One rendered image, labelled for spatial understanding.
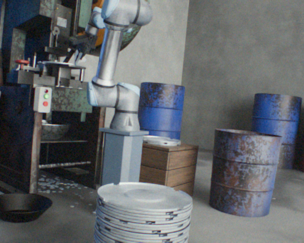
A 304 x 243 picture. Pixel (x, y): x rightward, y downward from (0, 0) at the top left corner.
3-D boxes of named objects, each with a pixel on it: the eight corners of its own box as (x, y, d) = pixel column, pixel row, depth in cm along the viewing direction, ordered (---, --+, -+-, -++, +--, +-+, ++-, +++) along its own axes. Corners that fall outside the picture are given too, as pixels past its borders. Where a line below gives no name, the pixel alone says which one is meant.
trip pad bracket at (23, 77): (32, 106, 174) (35, 70, 173) (15, 105, 166) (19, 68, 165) (26, 105, 177) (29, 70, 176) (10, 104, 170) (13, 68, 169)
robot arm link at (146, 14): (164, 1, 141) (129, 17, 186) (141, -5, 137) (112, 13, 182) (161, 27, 142) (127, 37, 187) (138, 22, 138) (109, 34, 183)
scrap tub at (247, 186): (280, 208, 205) (290, 136, 202) (258, 224, 172) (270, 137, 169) (223, 194, 231) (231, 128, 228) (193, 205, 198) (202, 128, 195)
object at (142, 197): (147, 181, 119) (147, 179, 119) (211, 202, 98) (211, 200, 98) (79, 189, 99) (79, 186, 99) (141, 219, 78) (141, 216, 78)
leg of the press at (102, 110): (107, 188, 219) (120, 55, 214) (95, 190, 210) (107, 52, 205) (35, 162, 276) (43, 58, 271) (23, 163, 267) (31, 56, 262)
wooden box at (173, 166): (193, 195, 219) (198, 145, 217) (162, 206, 188) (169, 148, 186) (146, 183, 242) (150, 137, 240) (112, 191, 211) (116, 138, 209)
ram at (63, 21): (72, 50, 206) (77, 6, 205) (52, 46, 195) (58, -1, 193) (57, 51, 217) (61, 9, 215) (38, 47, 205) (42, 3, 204)
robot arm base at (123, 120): (144, 131, 167) (146, 112, 167) (129, 131, 154) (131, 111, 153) (120, 127, 174) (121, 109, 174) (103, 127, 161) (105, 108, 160)
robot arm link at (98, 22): (116, 17, 173) (112, 14, 182) (96, 13, 168) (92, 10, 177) (113, 32, 176) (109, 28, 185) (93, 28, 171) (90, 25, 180)
